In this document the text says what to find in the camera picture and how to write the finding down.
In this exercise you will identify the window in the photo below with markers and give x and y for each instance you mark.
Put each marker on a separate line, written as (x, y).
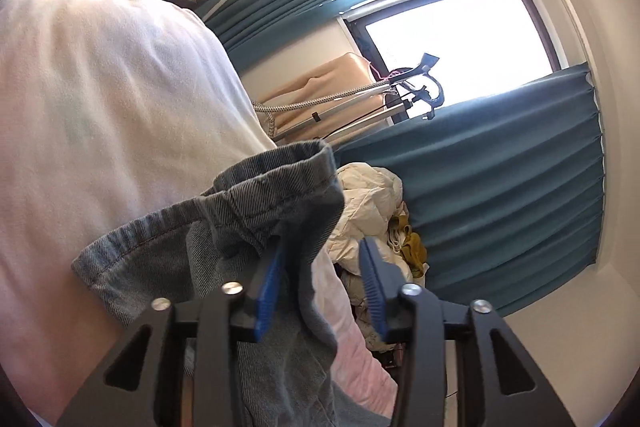
(484, 47)

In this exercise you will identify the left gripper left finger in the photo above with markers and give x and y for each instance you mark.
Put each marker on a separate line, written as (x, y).
(139, 381)

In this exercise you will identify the camera tripod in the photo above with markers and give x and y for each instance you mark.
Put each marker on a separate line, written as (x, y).
(401, 95)

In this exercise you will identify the pastel tie-dye duvet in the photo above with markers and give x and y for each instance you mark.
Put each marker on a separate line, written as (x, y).
(110, 110)

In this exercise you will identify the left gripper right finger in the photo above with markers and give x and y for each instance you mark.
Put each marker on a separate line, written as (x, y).
(498, 382)

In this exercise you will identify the teal right curtain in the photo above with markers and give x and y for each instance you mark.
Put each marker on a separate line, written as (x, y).
(506, 192)

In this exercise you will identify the blue denim jeans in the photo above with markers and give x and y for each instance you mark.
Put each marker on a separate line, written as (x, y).
(311, 367)

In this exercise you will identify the cream puffer jacket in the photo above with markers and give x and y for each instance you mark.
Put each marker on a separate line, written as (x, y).
(372, 196)

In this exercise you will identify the peach sweater on rack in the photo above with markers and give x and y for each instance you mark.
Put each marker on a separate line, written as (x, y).
(322, 100)

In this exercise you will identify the mustard yellow garment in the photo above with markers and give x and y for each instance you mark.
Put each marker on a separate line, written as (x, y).
(408, 245)

